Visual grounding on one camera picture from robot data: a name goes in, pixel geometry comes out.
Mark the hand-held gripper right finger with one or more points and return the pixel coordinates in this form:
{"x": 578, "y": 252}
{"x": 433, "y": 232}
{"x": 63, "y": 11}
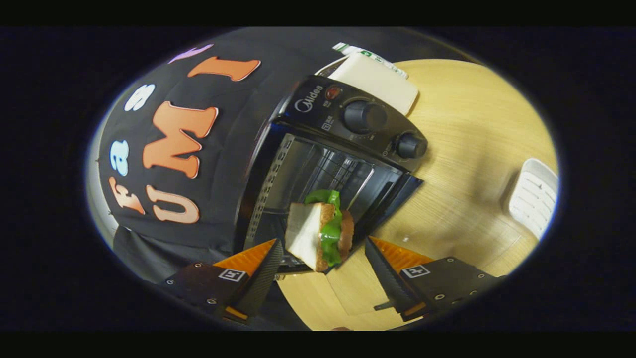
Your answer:
{"x": 390, "y": 283}

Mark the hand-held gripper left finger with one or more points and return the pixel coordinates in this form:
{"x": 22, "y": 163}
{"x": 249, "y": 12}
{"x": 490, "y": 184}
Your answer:
{"x": 262, "y": 281}

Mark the lettuce sandwich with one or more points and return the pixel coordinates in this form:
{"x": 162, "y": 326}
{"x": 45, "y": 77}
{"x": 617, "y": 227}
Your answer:
{"x": 308, "y": 233}

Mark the black toaster oven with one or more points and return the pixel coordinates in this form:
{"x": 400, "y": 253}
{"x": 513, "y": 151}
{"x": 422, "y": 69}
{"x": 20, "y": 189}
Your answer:
{"x": 328, "y": 119}

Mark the white pop-up toaster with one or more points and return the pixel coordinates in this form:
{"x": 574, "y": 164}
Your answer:
{"x": 372, "y": 82}

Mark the white plate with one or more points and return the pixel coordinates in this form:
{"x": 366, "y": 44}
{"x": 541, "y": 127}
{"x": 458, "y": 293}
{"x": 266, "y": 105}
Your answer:
{"x": 534, "y": 196}

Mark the white bottle green label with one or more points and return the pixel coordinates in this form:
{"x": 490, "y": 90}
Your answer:
{"x": 367, "y": 52}

